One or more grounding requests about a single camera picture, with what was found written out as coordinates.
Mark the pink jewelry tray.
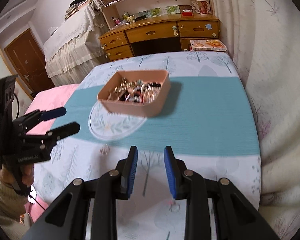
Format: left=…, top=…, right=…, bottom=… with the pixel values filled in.
left=97, top=69, right=171, bottom=118

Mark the person's left hand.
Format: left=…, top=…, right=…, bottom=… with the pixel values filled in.
left=0, top=163, right=35, bottom=186

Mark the small clear stud earring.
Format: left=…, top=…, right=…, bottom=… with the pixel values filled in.
left=169, top=200, right=180, bottom=213

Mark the small pearl earring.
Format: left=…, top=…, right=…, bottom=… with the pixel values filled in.
left=100, top=144, right=110, bottom=155

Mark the beige knit sleeve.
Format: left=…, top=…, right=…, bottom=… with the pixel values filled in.
left=0, top=180, right=33, bottom=239

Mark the brown wooden door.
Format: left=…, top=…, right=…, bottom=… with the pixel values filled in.
left=4, top=29, right=55, bottom=94

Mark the cream lace covered bed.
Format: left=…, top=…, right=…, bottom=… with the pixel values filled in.
left=44, top=1, right=109, bottom=87

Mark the teal tree print tablecloth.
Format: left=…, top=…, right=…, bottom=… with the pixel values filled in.
left=34, top=51, right=261, bottom=239

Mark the wooden desk with drawers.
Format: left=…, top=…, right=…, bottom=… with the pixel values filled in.
left=97, top=0, right=221, bottom=61

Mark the stack of books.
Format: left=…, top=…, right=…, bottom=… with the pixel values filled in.
left=190, top=39, right=228, bottom=53

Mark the white floral curtain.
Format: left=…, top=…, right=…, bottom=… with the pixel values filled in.
left=210, top=0, right=300, bottom=238

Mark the pink pearl necklace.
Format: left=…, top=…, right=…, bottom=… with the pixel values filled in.
left=124, top=87, right=158, bottom=104

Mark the black bead bracelet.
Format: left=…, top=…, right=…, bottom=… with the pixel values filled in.
left=142, top=81, right=163, bottom=91

